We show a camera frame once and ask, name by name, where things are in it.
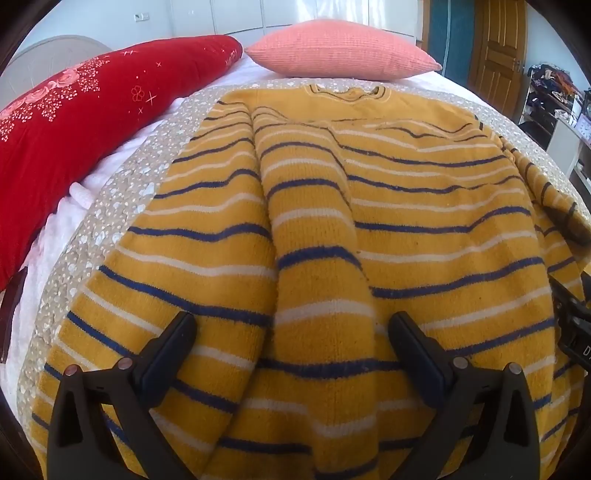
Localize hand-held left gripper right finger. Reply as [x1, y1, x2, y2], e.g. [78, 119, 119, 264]
[388, 311, 541, 480]

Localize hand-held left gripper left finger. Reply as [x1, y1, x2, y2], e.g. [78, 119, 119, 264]
[46, 311, 199, 480]

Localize yellow striped knit sweater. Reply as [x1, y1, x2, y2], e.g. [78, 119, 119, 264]
[30, 85, 591, 480]

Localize beige dotted bed sheet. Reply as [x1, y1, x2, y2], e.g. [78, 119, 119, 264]
[16, 76, 591, 416]

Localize cluttered shoe rack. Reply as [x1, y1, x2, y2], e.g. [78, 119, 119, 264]
[517, 65, 583, 139]

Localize red floral pillow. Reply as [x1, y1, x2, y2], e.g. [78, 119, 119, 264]
[0, 34, 244, 292]

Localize brown wooden door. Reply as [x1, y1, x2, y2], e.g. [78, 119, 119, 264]
[471, 0, 529, 109]

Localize teal door curtain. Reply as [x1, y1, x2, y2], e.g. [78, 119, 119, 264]
[429, 0, 481, 88]

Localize pink ribbed pillow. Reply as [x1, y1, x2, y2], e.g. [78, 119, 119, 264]
[245, 19, 443, 78]

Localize grey rounded headboard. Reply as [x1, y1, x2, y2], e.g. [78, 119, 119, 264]
[9, 37, 114, 95]

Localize white wardrobe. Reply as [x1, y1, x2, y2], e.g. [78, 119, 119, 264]
[210, 0, 430, 49]

